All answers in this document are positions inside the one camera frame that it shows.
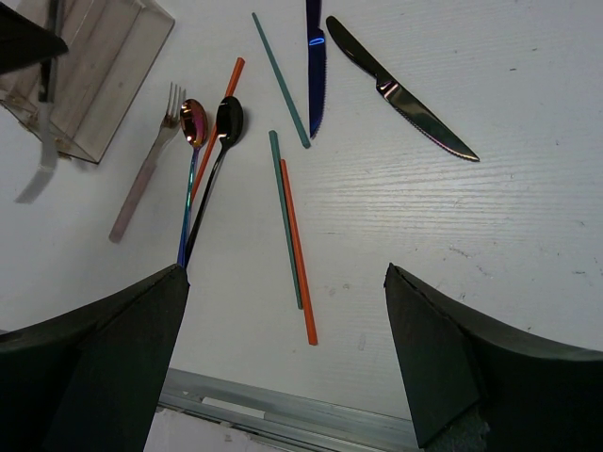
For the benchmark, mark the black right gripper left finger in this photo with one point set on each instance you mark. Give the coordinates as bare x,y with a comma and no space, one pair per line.
90,379

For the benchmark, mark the orange chopstick near spoons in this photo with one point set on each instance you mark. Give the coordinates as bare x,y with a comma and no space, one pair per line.
235,75

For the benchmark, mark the blue iridescent knife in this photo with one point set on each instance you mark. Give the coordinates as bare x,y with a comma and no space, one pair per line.
316,47

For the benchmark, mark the clear acrylic utensil organizer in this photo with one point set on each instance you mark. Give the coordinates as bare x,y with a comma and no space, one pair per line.
112,47

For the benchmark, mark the rainbow iridescent spoon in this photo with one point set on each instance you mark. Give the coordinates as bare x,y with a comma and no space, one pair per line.
194,126

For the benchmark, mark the aluminium table edge rail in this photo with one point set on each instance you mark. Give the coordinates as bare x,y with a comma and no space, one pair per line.
288,421

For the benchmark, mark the orange chopstick lower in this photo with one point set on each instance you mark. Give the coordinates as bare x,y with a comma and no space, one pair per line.
297,247

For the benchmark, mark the teal chopstick lower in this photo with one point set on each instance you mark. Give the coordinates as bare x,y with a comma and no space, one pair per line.
276,157

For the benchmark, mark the black spoon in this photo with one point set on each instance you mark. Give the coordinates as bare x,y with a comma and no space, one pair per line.
231,129

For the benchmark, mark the pink handled fork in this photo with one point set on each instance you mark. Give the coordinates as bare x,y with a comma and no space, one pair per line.
168,129

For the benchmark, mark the black iridescent knife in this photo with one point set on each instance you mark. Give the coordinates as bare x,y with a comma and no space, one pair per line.
400,98

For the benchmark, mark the teal chopstick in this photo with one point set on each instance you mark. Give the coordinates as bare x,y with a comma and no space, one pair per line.
293,111
276,157

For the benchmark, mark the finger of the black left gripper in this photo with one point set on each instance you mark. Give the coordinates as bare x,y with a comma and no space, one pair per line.
24,43

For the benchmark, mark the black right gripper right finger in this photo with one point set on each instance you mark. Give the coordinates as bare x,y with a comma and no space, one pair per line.
474,383

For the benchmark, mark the teal chopstick upper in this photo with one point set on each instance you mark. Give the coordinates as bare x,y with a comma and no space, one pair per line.
293,111

